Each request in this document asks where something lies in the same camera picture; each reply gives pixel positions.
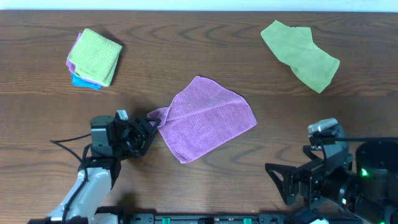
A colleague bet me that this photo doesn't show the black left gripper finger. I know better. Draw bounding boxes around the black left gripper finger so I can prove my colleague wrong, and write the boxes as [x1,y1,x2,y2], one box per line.
[141,131,156,156]
[135,116,161,136]

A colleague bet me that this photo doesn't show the purple microfiber cloth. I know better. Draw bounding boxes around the purple microfiber cloth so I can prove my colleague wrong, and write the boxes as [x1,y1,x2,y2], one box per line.
[147,76,257,164]

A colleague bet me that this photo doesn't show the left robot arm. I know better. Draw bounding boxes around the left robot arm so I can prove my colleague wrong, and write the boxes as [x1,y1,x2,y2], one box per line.
[28,110,161,224]

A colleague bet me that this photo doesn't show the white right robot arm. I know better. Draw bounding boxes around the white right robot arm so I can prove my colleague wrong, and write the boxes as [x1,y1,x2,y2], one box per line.
[265,138,397,223]

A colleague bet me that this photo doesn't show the folded blue cloth in stack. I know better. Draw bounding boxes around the folded blue cloth in stack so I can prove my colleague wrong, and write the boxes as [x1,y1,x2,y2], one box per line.
[71,73,102,90]

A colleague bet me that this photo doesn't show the folded green cloth on stack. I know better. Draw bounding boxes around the folded green cloth on stack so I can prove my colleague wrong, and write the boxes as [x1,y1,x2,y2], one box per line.
[67,28,123,87]

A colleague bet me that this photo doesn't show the folded pink cloth in stack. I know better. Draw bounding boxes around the folded pink cloth in stack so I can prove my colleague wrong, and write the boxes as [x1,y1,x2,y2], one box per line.
[65,32,103,87]

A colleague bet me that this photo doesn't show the crumpled olive green cloth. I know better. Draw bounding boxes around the crumpled olive green cloth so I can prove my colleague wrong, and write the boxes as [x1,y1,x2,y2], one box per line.
[261,21,340,93]

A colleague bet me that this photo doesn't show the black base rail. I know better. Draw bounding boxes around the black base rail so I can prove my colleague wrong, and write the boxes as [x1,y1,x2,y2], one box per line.
[93,207,317,224]

